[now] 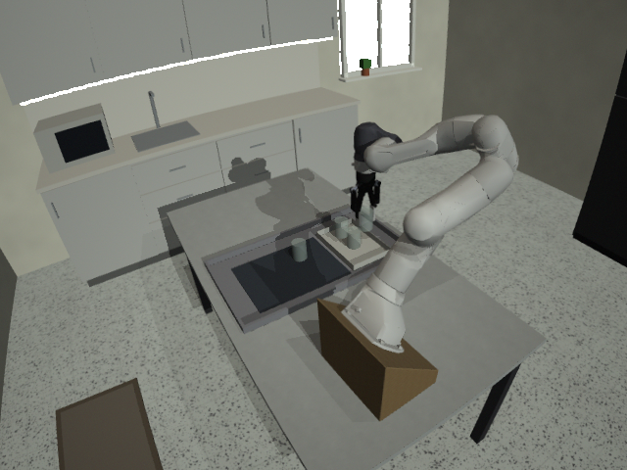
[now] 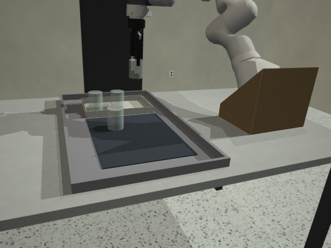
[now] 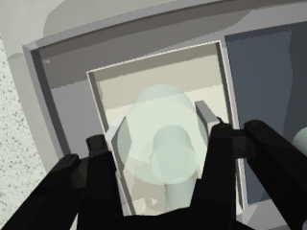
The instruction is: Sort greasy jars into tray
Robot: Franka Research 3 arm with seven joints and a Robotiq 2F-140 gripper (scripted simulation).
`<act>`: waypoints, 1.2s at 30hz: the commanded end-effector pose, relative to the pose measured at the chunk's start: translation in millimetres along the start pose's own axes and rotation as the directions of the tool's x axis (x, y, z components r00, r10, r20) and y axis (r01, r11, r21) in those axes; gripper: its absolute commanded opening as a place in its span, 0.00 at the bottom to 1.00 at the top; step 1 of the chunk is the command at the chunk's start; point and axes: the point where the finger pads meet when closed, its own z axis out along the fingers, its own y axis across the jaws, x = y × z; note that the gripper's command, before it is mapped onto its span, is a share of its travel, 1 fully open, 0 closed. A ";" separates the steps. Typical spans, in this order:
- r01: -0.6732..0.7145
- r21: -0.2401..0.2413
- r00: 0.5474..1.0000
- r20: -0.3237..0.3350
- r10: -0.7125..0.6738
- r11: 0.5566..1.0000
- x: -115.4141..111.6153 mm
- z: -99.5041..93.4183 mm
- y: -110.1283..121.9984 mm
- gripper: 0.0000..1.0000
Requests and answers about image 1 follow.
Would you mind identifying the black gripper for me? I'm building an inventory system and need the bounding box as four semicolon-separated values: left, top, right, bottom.
350;171;381;226

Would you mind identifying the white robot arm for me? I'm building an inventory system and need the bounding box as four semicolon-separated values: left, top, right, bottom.
341;115;518;353

